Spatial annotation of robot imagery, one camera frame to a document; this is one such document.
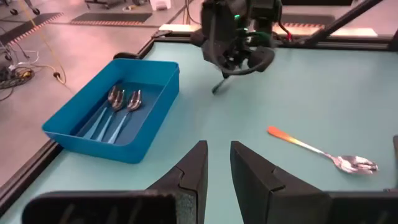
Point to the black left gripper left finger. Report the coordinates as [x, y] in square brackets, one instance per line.
[192, 174]

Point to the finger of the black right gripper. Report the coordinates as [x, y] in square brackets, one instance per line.
[229, 70]

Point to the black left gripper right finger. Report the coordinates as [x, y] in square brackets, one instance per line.
[258, 193]

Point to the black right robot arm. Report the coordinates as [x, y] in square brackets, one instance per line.
[267, 12]

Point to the teal table mat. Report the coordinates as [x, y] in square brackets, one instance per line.
[280, 102]

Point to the blue plastic bin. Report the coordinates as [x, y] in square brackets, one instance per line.
[155, 124]

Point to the white box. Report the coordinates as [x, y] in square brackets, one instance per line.
[160, 4]

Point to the black striped-edge floor mat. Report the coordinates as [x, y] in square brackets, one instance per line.
[109, 18]
[311, 19]
[18, 29]

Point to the black table clamp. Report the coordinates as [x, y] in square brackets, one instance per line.
[126, 56]

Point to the black wheeled chair base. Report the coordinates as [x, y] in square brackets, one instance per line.
[36, 11]

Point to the black aluminium table frame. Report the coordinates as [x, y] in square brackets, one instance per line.
[18, 183]

